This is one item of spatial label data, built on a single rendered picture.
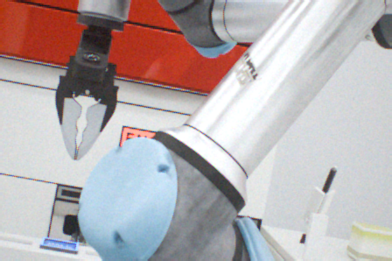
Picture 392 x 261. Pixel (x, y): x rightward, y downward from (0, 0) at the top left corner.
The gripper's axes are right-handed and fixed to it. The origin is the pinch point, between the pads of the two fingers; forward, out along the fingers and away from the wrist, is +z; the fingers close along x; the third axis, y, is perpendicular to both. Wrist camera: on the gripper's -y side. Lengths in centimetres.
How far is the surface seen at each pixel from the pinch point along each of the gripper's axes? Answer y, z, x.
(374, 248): 30, 11, -58
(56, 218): 57, 20, 3
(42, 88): 59, -6, 10
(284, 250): 32, 14, -41
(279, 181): 207, 17, -76
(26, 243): 2.1, 15.0, 4.9
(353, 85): 207, -25, -98
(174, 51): 54, -19, -15
